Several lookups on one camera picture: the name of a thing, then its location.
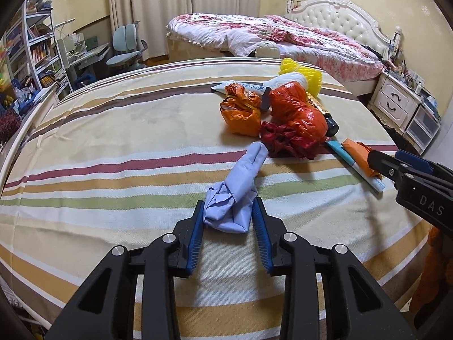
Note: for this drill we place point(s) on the white milk powder packet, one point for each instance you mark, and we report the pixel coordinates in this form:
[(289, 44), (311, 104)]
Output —
[(226, 88)]

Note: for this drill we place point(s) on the white and blue long box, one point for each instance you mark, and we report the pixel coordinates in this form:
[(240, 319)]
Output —
[(375, 183)]

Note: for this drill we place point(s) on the gold bottle with black cap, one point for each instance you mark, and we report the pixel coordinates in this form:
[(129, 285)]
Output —
[(331, 124)]

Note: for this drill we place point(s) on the light blue cloth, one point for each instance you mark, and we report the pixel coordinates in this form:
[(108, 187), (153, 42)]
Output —
[(233, 191)]

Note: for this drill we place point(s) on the striped tablecloth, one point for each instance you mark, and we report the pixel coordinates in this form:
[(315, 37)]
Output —
[(106, 148)]

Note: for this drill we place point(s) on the white bed with tufted headboard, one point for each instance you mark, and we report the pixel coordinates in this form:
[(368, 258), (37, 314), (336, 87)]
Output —
[(339, 17)]

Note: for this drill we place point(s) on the grey-blue desk chair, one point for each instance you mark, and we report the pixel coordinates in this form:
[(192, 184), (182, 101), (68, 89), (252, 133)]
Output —
[(125, 37)]

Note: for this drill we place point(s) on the white nightstand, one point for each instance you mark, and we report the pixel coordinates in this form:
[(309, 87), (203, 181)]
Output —
[(393, 99)]

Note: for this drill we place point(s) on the dark red fuzzy object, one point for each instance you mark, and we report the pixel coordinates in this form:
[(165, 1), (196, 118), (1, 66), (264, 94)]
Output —
[(9, 124)]

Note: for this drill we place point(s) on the beige curtains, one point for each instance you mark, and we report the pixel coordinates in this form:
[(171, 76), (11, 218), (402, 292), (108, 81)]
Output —
[(159, 0)]

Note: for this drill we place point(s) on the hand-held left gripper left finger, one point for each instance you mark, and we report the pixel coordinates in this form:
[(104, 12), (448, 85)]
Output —
[(194, 244)]

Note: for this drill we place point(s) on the white round cushion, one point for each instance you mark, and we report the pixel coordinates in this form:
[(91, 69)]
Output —
[(267, 49)]

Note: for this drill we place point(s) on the pink floral quilt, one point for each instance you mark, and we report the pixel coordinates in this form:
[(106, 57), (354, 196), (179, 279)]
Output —
[(219, 32)]

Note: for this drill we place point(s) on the dark red crumpled bag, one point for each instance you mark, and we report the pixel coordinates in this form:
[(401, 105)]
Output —
[(283, 138)]

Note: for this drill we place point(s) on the orange-red cloth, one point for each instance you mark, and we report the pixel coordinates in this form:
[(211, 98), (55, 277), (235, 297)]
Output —
[(430, 272)]

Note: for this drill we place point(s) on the cluster of small bottles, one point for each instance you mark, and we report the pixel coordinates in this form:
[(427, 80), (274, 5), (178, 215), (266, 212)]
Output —
[(407, 71)]

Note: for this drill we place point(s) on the white bookshelf with books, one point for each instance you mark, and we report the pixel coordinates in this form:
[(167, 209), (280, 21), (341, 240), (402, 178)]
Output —
[(39, 53)]

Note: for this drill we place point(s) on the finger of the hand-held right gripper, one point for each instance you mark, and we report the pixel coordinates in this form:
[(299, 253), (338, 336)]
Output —
[(414, 159), (384, 164)]

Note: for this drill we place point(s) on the small orange plastic bag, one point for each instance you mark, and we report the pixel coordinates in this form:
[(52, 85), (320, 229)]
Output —
[(240, 120)]

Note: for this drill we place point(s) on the white desk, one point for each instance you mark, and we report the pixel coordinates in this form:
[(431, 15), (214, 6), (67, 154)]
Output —
[(88, 55)]

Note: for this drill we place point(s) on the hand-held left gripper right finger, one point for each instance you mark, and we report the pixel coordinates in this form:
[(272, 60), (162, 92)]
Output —
[(262, 241)]

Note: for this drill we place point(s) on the clear plastic drawer unit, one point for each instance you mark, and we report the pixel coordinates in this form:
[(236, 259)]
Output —
[(423, 127)]

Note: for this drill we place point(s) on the large orange-red plastic bag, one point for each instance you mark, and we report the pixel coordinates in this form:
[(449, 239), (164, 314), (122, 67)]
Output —
[(300, 113)]

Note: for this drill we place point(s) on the orange umbrella sleeve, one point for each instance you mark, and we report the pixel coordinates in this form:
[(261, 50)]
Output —
[(357, 152)]

